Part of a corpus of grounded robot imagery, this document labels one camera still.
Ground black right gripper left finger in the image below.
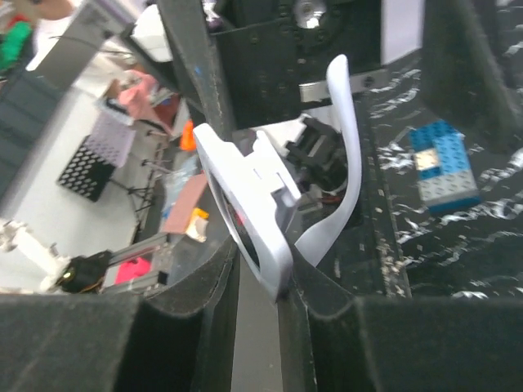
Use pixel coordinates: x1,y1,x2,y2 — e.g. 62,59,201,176
1,240,239,391

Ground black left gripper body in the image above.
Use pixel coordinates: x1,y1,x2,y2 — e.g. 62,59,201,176
208,0,388,129

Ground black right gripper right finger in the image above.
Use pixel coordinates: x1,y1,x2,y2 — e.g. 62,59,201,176
279,241,522,391

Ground blue grey brick block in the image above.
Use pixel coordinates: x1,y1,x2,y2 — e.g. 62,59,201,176
409,120,481,215

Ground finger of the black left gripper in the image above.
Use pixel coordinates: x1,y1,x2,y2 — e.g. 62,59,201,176
420,1,522,143
157,0,236,131

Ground white frame sunglasses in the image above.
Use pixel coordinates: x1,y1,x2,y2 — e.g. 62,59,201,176
194,55,362,301

